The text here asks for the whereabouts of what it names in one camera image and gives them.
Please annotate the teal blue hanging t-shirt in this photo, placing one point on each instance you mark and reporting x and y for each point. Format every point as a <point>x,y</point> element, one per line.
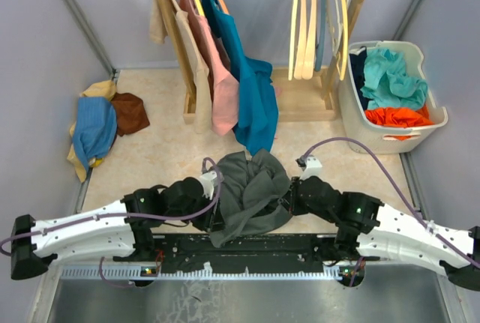
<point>258,109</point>

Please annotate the cream wooden hanger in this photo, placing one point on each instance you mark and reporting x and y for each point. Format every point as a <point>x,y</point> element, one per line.
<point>309,54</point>
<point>292,40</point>
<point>302,40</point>

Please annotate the orange garment in basket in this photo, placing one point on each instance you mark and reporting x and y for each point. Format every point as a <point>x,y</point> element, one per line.
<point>401,117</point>

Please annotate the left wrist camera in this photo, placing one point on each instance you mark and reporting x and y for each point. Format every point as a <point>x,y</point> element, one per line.
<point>209,181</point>

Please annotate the pink hanging t-shirt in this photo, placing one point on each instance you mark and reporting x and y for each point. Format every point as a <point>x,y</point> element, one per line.
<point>223,85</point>

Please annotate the dark grey t-shirt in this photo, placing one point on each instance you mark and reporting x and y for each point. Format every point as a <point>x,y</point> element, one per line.
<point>252,196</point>

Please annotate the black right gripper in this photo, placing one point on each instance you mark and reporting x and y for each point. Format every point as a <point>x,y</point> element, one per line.
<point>289,200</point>

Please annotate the white laundry basket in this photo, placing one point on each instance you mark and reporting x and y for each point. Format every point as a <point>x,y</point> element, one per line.
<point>380,139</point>

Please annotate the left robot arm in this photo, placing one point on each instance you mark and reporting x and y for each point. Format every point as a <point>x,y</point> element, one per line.
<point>121,230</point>

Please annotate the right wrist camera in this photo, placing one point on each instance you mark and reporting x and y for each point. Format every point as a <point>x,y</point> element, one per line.
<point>310,166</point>

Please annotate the wooden clothes rack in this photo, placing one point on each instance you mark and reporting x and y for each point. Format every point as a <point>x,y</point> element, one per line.
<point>300,99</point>

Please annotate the yellow cream hanger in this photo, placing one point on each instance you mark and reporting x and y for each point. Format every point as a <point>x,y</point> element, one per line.
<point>341,44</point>

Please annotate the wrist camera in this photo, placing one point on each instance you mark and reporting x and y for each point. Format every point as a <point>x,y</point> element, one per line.
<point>209,181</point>
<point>310,166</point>

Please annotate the beige hanging t-shirt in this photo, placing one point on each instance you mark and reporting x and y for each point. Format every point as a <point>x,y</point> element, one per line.
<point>191,57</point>

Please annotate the turquoise garment in basket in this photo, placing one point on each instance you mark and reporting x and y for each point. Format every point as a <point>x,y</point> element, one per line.
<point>387,83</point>

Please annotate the navy garment in basket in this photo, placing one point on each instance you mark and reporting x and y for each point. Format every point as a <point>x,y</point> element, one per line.
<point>357,63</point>

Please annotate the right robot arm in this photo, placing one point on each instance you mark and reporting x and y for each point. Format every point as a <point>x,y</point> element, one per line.
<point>368,228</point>

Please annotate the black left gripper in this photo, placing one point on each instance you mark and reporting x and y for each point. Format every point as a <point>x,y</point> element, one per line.
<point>213,220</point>

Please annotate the brown folded cloth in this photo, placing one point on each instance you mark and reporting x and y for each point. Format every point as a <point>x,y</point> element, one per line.
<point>130,112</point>

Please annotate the blue folded cloth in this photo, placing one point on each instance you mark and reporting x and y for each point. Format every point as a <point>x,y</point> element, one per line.
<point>95,129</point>

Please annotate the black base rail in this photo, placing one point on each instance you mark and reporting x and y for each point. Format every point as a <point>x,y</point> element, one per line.
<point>257,254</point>

